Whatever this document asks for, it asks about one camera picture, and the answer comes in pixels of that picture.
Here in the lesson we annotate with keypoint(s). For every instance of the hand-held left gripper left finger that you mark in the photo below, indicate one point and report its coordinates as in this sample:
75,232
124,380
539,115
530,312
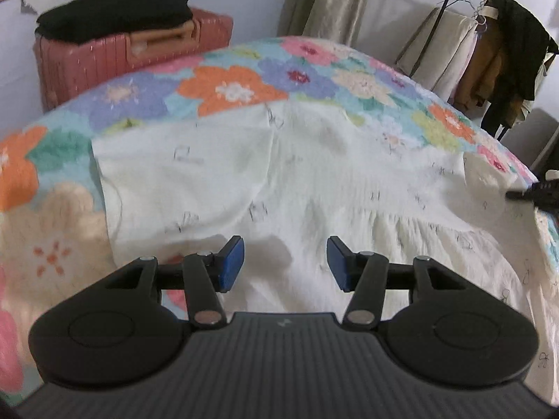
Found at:
232,265

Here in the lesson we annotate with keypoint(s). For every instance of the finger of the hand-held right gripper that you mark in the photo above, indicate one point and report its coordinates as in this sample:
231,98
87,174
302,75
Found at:
543,193

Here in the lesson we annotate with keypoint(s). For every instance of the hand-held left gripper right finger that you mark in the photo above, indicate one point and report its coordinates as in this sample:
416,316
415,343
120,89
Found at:
339,266

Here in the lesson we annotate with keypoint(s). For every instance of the white printed garment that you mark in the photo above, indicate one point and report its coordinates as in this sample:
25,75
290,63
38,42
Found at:
305,174

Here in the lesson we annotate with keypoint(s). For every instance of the black folded clothes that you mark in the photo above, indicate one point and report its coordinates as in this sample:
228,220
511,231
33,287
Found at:
118,11

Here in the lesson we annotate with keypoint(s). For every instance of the brown hanging coat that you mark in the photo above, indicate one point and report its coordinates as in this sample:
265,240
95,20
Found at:
484,65

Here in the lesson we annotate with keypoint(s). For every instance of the black hanging jacket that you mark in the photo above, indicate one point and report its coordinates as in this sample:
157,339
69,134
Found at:
519,48

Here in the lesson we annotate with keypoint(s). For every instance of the cream hanging garment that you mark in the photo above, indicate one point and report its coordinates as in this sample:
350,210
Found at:
441,48

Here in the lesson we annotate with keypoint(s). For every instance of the floral blanket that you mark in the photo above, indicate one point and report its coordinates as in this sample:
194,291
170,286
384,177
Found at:
236,83

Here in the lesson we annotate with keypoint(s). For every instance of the pink suitcase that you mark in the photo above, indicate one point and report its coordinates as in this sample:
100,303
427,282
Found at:
83,65

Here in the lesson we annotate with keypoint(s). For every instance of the beige curtain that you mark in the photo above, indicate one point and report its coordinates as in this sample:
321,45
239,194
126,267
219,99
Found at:
332,0

